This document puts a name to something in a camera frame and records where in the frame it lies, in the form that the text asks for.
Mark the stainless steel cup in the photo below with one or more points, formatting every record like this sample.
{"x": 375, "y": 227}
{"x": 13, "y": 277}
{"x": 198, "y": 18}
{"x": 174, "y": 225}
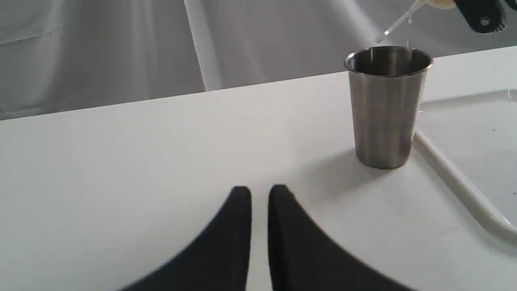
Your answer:
{"x": 386, "y": 85}

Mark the grey backdrop curtain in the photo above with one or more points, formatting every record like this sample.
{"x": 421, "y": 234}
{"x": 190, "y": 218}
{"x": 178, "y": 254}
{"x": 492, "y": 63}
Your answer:
{"x": 62, "y": 55}

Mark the white plastic tray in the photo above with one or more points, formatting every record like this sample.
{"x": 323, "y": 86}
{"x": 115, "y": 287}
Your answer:
{"x": 471, "y": 143}

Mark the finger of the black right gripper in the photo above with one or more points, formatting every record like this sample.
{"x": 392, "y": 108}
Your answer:
{"x": 482, "y": 16}

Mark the translucent squeeze bottle amber liquid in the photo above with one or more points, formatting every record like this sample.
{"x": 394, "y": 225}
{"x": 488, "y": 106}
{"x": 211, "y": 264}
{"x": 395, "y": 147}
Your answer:
{"x": 439, "y": 4}

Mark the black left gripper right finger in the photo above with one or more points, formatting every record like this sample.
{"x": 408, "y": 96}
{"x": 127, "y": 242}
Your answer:
{"x": 303, "y": 258}

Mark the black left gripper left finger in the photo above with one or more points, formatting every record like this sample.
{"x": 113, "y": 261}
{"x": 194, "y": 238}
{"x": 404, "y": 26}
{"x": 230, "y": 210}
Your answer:
{"x": 217, "y": 259}

